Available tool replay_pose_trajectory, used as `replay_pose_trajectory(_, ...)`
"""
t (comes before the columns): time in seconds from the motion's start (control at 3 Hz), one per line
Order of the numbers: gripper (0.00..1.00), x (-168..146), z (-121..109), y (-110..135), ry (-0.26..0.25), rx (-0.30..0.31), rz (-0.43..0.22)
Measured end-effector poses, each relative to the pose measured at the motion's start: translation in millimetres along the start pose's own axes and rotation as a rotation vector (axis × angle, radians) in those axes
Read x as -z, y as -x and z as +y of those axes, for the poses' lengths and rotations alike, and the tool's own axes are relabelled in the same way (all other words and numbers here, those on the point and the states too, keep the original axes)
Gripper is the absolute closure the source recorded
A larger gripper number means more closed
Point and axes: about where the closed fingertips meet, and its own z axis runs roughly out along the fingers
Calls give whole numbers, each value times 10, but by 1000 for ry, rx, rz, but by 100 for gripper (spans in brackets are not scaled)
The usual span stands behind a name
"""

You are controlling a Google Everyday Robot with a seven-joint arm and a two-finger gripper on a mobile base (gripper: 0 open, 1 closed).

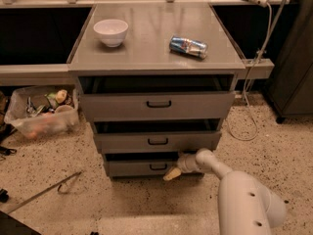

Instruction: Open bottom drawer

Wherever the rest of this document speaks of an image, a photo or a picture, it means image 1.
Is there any crushed blue drink can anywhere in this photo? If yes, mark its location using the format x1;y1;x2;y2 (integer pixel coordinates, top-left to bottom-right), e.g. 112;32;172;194
169;36;207;60

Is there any dark grey rolling cabinet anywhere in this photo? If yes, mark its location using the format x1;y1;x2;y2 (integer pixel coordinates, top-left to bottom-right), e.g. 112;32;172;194
264;0;313;123

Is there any grey side shelf rail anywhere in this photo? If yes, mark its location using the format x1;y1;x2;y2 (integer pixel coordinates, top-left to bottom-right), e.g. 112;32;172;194
238;59;274;79

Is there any metal rod with hook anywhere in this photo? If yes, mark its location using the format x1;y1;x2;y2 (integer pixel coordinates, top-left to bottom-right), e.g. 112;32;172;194
6;171;82;214

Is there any clear plastic storage bin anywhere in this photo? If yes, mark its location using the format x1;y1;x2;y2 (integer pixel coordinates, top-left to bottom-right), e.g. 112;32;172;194
4;85;79;139

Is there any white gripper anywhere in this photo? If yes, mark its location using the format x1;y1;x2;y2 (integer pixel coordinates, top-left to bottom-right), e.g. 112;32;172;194
163;152;198;181

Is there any grey middle drawer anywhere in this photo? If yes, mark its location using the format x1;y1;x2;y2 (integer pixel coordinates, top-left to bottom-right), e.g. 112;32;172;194
94;131;221;154

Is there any black object bottom left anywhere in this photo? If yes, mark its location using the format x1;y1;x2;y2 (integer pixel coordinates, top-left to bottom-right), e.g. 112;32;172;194
0;211;41;235

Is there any grey drawer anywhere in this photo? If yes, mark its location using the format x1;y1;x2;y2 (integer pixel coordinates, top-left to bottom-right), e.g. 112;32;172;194
80;92;235;121
94;131;221;154
104;160;176;177

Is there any grey top drawer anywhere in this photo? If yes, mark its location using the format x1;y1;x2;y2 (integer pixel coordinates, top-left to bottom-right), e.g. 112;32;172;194
80;92;235;121

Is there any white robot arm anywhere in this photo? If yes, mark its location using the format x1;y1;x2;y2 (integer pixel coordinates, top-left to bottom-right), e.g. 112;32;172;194
163;148;287;235

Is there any grey drawer cabinet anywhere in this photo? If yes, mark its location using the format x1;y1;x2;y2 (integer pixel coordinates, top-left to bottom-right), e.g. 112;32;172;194
67;2;246;181

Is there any white ceramic bowl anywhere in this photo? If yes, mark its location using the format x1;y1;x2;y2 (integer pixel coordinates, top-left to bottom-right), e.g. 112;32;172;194
93;19;128;47

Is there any white power cable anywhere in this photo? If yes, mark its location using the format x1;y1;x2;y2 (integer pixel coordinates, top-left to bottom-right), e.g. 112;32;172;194
226;2;274;143

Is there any grey bottom drawer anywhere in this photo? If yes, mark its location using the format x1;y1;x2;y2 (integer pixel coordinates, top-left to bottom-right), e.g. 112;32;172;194
104;160;176;177

